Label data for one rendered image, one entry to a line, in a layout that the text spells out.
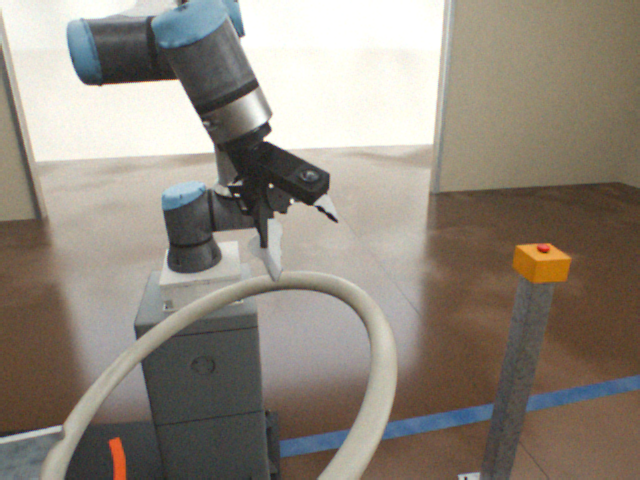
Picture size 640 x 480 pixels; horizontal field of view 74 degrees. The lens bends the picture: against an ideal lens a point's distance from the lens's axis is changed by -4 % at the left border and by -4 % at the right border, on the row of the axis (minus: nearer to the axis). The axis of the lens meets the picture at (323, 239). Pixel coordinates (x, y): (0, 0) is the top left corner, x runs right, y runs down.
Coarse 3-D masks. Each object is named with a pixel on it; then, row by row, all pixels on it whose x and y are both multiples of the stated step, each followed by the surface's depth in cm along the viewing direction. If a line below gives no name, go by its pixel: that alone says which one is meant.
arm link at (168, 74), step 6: (156, 42) 59; (156, 48) 59; (162, 54) 60; (162, 60) 60; (168, 60) 60; (162, 66) 61; (168, 66) 61; (162, 72) 62; (168, 72) 62; (174, 72) 62; (168, 78) 63; (174, 78) 64
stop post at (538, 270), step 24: (528, 264) 132; (552, 264) 130; (528, 288) 136; (552, 288) 136; (528, 312) 138; (528, 336) 141; (504, 360) 153; (528, 360) 145; (504, 384) 153; (528, 384) 149; (504, 408) 154; (504, 432) 157; (504, 456) 162
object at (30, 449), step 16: (32, 432) 57; (48, 432) 57; (64, 432) 59; (0, 448) 56; (16, 448) 56; (32, 448) 57; (48, 448) 58; (0, 464) 56; (16, 464) 57; (32, 464) 57
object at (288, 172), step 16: (272, 144) 59; (256, 160) 57; (272, 160) 57; (288, 160) 57; (272, 176) 56; (288, 176) 55; (304, 176) 55; (320, 176) 55; (288, 192) 56; (304, 192) 54; (320, 192) 55
